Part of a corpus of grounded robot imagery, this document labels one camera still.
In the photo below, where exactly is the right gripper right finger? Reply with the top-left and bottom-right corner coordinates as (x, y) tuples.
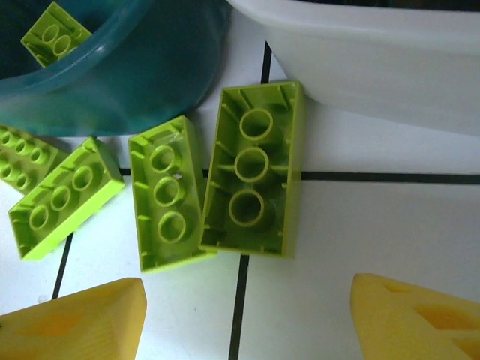
(350, 272), (480, 360)

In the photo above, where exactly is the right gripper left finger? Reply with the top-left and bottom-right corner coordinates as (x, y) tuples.
(0, 277), (147, 360)

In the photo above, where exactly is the teal plastic container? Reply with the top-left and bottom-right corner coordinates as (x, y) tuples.
(0, 0), (233, 138)

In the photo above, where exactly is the white plastic container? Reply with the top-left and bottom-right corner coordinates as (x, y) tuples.
(228, 0), (480, 134)

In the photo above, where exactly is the green lego brick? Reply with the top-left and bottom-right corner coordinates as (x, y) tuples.
(0, 125), (71, 195)
(127, 115), (218, 273)
(7, 136), (125, 263)
(198, 79), (304, 260)
(20, 1), (94, 68)

